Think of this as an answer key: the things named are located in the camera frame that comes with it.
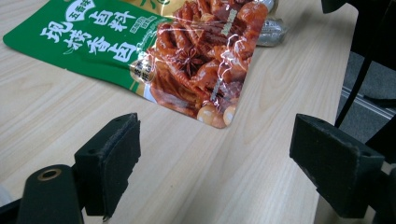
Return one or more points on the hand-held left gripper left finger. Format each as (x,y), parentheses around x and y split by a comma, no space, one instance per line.
(109,161)

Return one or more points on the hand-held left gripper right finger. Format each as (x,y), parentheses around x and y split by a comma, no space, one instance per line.
(336,168)

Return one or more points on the green seasoning packet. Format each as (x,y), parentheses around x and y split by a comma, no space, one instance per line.
(93,37)

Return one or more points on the silver foil packet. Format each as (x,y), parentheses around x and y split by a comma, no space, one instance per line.
(272,31)
(269,3)

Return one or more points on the metal floor rail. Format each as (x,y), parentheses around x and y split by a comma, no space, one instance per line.
(367,104)

